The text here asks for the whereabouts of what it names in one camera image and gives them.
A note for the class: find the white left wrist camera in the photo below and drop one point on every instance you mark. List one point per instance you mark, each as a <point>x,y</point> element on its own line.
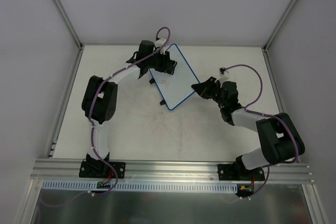
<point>161,44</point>

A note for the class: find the right aluminium frame post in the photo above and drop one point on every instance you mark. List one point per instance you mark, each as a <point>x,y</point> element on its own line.
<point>280,23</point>

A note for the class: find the left aluminium frame post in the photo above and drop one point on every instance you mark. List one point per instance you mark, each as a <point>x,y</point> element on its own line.
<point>65,18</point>

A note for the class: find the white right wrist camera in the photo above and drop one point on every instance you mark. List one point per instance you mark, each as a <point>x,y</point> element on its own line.
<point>224,74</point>

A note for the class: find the blue-framed whiteboard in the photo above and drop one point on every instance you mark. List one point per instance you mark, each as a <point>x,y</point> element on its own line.
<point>177,87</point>

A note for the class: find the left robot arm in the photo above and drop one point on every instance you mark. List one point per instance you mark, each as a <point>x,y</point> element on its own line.
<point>100,98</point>

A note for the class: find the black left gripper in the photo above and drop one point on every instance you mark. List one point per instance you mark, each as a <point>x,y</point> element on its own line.
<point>163,63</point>

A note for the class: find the slotted cable duct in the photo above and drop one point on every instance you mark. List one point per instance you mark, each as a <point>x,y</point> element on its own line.
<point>222,188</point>

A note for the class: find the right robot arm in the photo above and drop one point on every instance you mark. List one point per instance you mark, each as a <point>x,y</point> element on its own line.
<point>279,139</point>

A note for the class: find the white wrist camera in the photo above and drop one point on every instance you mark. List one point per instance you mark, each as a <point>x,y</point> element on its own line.
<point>161,44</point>
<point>224,74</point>

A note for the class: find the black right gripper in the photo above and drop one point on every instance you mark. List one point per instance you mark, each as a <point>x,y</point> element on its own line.
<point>213,91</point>

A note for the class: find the aluminium frame post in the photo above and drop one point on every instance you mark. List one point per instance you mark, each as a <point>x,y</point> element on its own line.
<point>65,18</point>
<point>280,23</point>

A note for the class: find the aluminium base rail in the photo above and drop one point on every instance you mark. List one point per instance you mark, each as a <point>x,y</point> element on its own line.
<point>169,171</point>

